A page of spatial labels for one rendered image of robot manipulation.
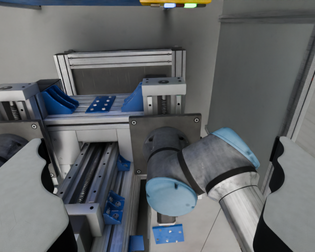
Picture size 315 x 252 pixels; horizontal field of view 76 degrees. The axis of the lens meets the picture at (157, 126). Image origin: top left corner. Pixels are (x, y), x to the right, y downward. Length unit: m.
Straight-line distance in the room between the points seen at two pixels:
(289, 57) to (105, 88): 1.09
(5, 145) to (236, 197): 0.63
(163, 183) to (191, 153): 0.09
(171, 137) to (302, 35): 0.51
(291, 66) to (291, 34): 0.11
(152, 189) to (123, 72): 1.07
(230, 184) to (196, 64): 1.31
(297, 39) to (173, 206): 0.64
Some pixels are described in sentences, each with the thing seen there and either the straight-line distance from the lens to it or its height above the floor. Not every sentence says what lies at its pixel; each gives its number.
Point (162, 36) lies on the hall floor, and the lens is 1.59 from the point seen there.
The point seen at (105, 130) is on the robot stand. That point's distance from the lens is 0.75.
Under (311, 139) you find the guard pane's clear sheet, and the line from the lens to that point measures 0.76.
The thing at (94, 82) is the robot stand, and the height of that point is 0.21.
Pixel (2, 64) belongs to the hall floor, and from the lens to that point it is 1.98.
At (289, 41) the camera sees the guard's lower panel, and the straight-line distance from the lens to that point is 0.86.
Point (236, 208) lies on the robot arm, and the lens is 0.43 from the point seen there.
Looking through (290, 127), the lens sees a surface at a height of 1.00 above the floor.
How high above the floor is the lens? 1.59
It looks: 62 degrees down
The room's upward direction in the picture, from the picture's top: 178 degrees clockwise
